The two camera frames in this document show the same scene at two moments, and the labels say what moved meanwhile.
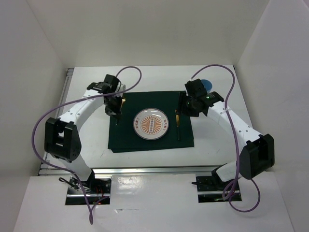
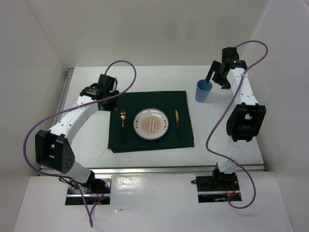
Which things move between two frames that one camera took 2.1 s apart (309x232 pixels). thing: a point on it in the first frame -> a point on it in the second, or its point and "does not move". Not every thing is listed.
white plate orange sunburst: x=150 y=123 does not move
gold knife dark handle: x=177 y=122 does not move
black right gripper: x=183 y=97 -> x=215 y=66
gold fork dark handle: x=122 y=102 -> x=122 y=116
